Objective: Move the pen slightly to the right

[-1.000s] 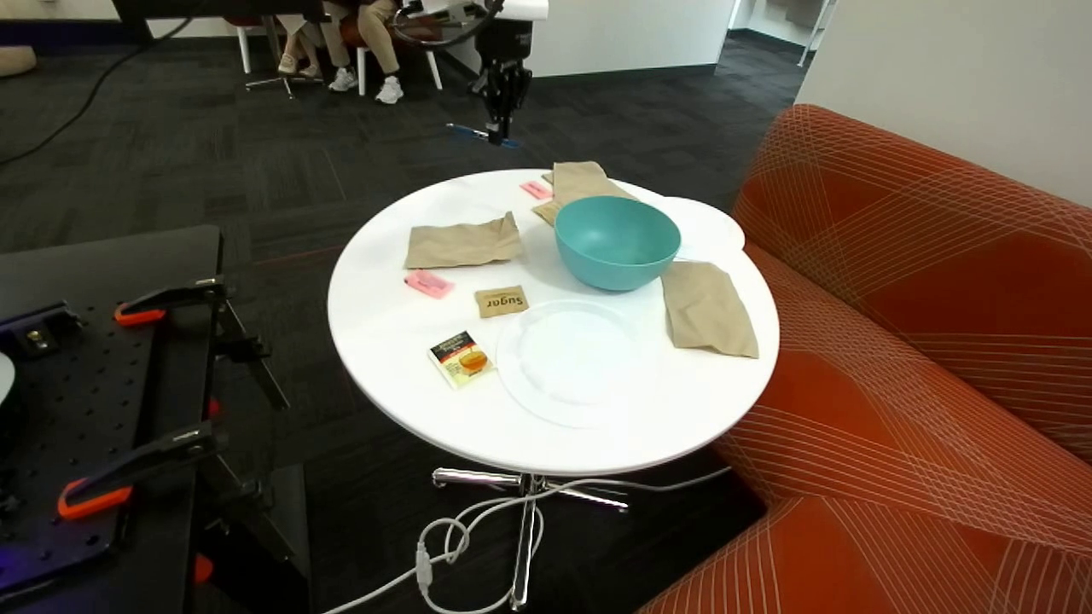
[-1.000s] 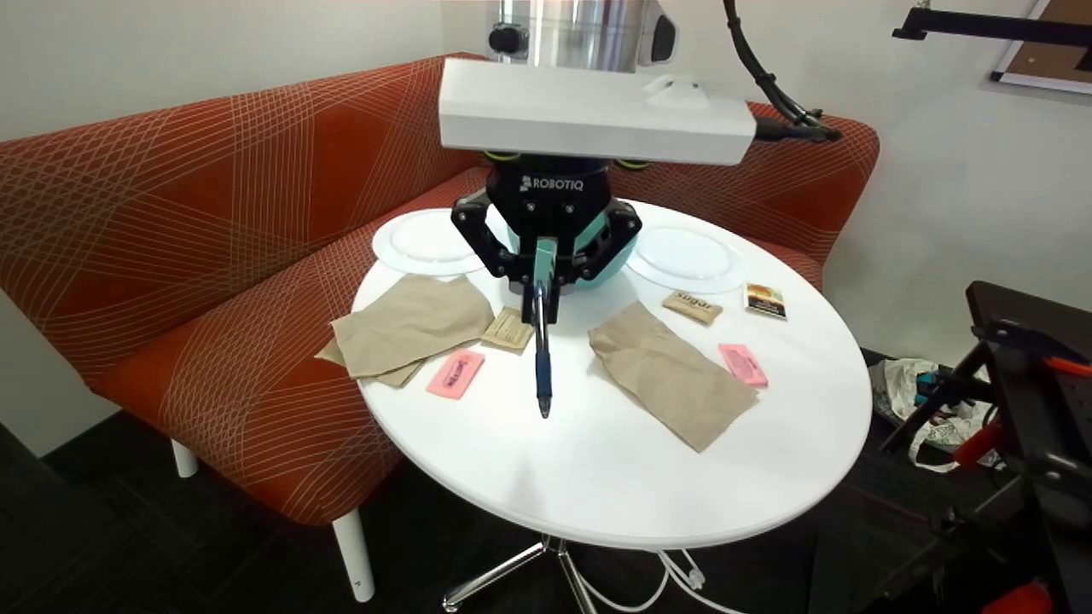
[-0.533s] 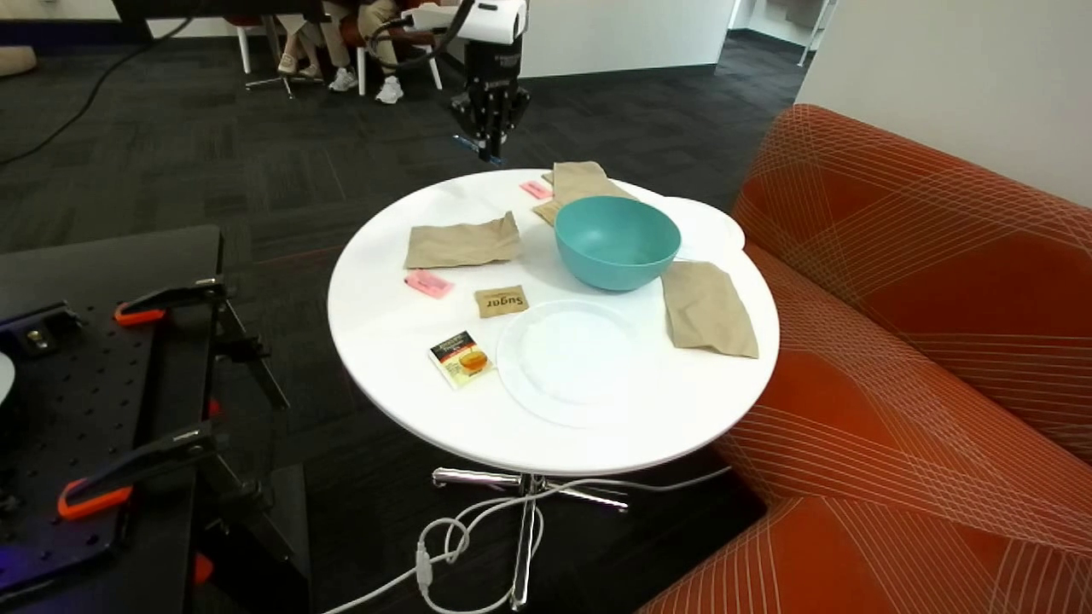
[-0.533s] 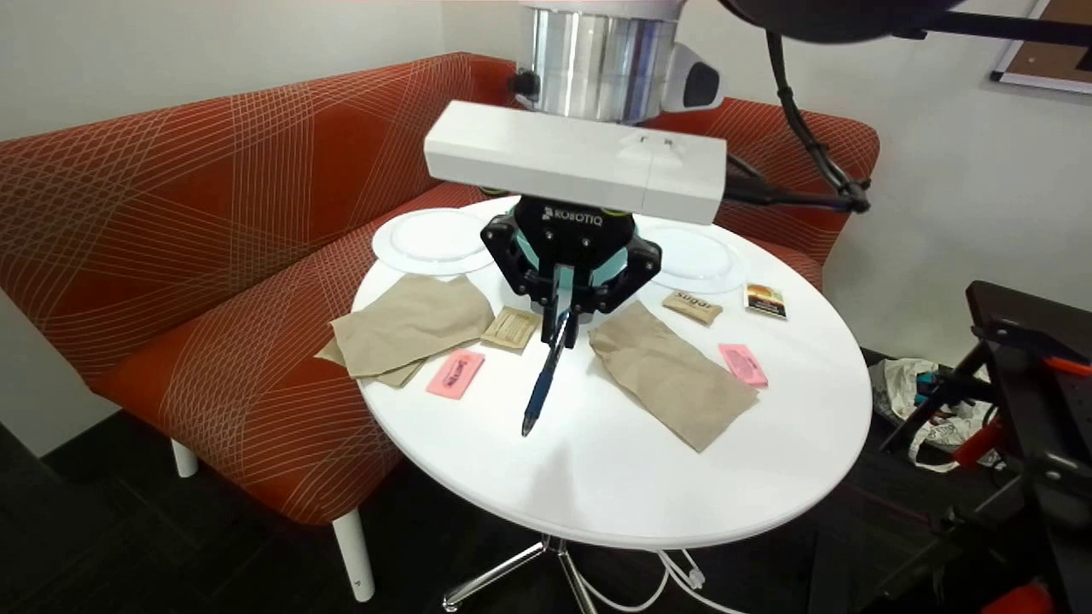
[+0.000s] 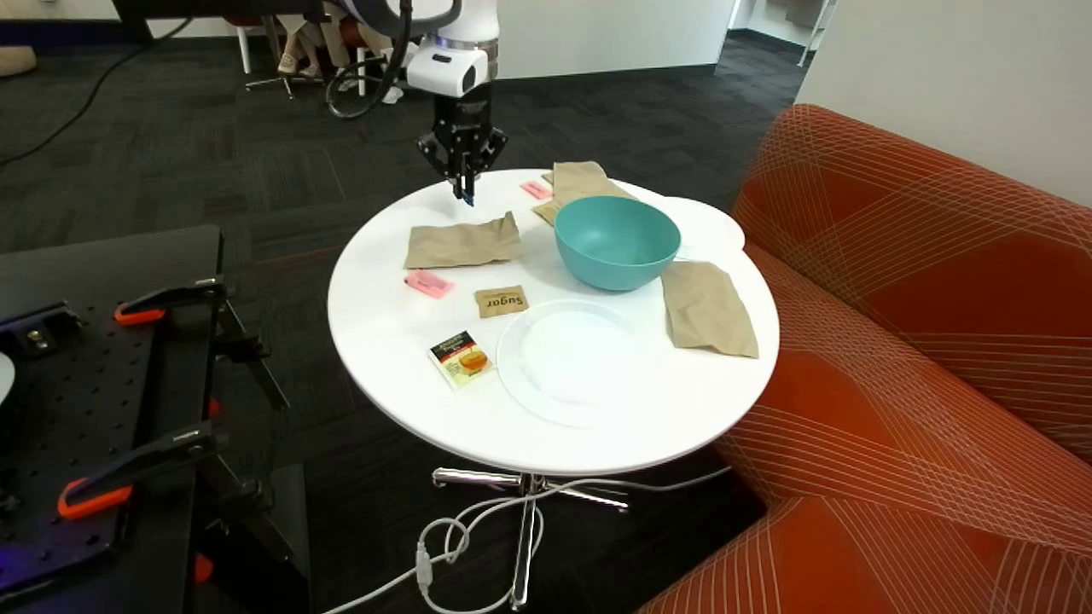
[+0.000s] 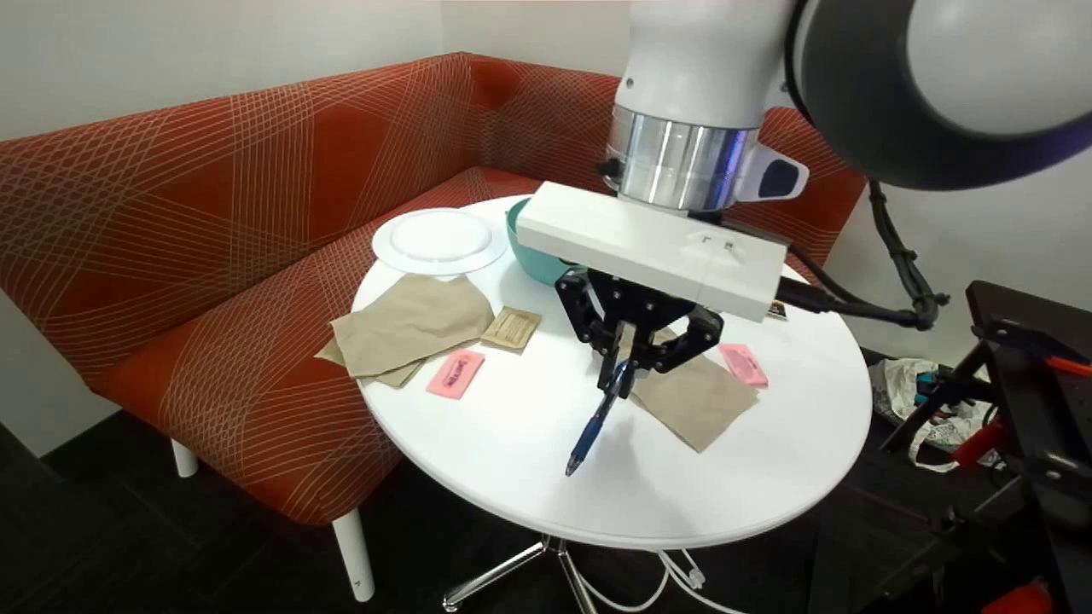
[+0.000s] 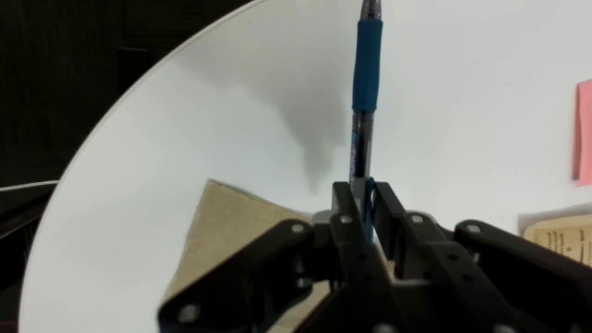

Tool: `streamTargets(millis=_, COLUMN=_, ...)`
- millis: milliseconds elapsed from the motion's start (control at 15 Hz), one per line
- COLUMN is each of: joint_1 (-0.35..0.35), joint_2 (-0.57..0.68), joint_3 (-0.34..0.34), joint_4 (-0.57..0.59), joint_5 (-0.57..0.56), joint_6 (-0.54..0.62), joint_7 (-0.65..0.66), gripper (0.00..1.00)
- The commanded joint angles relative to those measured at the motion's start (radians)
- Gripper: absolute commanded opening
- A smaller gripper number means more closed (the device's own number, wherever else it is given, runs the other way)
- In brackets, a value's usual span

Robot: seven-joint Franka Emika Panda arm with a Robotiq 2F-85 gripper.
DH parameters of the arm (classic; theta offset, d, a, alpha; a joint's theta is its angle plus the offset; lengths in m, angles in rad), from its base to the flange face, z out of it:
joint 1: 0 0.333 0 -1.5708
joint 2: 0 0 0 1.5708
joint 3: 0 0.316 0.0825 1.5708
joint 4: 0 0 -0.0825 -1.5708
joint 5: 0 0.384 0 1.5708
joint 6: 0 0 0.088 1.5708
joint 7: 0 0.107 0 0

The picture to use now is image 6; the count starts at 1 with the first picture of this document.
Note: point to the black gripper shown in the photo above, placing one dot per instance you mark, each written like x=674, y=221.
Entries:
x=634, y=305

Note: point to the blue pen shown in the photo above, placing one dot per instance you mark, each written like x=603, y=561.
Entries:
x=591, y=430

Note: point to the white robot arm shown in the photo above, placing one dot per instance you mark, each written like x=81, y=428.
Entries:
x=911, y=81

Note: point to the brown paper napkin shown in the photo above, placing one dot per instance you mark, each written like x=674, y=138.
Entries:
x=411, y=324
x=387, y=371
x=699, y=401

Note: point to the pink packet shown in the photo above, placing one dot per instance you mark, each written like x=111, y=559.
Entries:
x=747, y=362
x=456, y=372

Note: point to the brown paper packet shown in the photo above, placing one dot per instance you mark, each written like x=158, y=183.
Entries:
x=510, y=328

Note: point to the teal bowl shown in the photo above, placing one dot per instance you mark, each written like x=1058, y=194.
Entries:
x=529, y=259

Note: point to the white round table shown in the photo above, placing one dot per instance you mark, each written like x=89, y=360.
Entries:
x=684, y=480

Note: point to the white and teal bag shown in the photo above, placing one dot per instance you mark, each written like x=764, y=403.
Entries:
x=911, y=394

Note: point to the black mounting bench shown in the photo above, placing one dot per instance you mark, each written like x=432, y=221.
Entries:
x=1028, y=454

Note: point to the orange patterned sofa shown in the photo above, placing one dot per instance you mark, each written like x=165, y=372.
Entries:
x=206, y=262

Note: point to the black and orange clamp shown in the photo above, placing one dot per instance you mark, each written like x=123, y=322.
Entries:
x=1069, y=365

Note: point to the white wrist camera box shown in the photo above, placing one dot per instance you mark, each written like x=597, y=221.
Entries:
x=651, y=245

